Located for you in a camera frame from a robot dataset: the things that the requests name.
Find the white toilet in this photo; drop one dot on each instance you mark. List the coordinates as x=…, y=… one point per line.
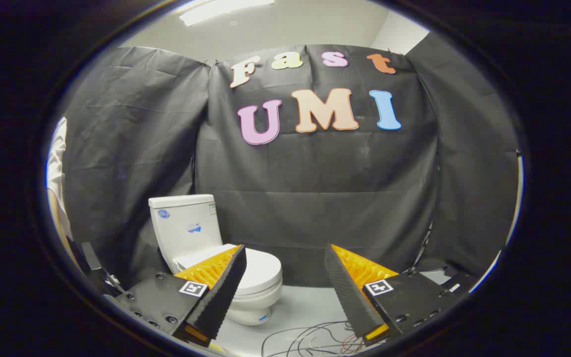
x=186, y=228

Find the white toilet lid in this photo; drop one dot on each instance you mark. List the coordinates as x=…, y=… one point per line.
x=260, y=270

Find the white cloth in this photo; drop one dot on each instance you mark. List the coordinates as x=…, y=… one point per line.
x=56, y=158

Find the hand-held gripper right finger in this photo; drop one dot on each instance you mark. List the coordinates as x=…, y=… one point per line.
x=347, y=292

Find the black backdrop cloth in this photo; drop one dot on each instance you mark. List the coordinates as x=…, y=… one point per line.
x=315, y=198

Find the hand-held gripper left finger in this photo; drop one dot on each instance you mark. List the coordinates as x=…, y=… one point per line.
x=226, y=285

